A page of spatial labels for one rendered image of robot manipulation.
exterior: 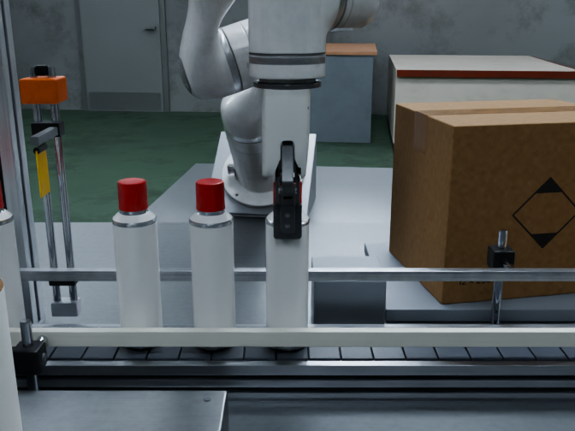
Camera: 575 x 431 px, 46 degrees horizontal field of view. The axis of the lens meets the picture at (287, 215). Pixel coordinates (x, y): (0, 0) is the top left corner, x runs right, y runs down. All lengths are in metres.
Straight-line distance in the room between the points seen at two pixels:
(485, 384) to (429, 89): 5.53
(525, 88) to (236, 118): 5.21
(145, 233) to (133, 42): 8.19
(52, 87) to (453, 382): 0.59
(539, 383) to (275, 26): 0.51
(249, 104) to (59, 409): 0.77
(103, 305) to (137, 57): 7.92
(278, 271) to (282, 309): 0.05
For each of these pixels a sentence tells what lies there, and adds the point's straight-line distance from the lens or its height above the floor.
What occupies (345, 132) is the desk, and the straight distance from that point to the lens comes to 6.78.
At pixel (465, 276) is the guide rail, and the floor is 0.95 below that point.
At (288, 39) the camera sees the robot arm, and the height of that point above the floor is 1.24.
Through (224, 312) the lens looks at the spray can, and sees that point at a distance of 0.82.
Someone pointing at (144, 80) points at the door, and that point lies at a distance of 8.96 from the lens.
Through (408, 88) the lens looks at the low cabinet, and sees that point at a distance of 6.28.
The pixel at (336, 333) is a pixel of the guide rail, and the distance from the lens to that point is 0.81.
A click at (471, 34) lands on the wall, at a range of 8.63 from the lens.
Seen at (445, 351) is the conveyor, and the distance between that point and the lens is 0.86.
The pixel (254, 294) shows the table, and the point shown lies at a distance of 1.12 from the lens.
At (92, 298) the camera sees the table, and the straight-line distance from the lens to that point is 1.14.
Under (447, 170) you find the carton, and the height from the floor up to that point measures 1.05.
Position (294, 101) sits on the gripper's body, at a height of 1.18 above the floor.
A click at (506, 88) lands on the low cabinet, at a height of 0.59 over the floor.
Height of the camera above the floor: 1.28
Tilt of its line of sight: 17 degrees down
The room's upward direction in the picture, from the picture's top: straight up
